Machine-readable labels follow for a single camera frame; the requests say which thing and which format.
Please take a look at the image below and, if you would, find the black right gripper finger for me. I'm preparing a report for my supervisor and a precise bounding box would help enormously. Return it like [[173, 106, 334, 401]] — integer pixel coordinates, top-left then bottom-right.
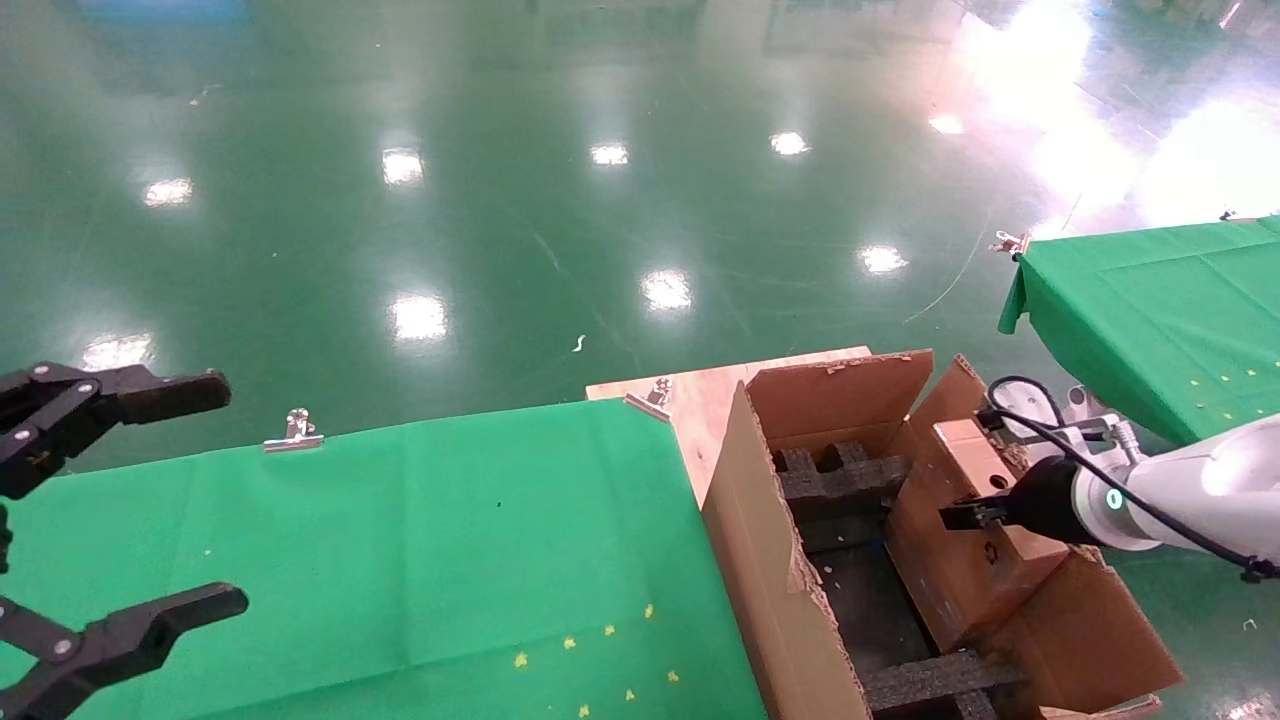
[[938, 498, 1013, 533]]

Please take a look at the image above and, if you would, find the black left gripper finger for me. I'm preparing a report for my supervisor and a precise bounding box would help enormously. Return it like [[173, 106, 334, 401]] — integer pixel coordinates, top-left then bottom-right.
[[0, 363, 233, 499], [0, 582, 251, 720]]

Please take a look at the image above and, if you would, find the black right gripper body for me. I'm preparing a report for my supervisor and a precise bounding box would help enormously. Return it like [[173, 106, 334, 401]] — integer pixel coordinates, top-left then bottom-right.
[[1005, 455, 1081, 546]]

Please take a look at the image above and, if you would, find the small cardboard box with hole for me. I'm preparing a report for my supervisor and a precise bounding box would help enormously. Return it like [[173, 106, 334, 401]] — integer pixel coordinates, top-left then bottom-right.
[[885, 418, 1076, 651]]

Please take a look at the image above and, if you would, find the large open cardboard carton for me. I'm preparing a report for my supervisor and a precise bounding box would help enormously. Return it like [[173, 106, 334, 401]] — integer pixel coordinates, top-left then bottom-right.
[[700, 348, 1186, 720]]

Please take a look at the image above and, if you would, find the black foam insert block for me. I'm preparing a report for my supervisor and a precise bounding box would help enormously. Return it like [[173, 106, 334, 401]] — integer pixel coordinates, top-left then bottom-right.
[[860, 650, 1031, 720], [775, 440, 913, 521]]

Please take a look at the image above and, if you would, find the black foam bottom pad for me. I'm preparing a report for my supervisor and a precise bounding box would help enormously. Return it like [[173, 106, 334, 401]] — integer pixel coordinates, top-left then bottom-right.
[[810, 545, 941, 671]]

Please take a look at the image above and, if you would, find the green tablecloth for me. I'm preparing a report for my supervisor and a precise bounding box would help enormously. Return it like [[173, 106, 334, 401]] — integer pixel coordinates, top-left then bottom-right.
[[0, 398, 766, 720]]

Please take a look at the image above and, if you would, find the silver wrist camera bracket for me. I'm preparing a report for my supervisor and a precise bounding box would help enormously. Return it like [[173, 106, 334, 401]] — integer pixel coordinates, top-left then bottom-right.
[[985, 385, 1141, 466]]

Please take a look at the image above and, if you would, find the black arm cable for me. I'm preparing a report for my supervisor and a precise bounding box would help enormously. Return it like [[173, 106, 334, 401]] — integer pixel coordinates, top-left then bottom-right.
[[985, 375, 1280, 584]]

